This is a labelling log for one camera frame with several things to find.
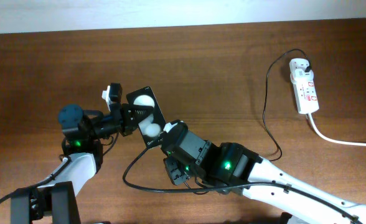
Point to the black Galaxy flip phone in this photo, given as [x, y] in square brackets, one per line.
[151, 124]

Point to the white power strip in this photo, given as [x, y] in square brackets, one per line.
[305, 93]

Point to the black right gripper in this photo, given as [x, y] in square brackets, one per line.
[172, 154]

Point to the white charger plug adapter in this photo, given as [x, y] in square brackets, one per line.
[298, 75]

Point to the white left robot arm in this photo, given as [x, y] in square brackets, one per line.
[81, 159]

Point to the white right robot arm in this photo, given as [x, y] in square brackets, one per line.
[231, 167]

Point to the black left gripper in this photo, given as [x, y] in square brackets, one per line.
[132, 124]

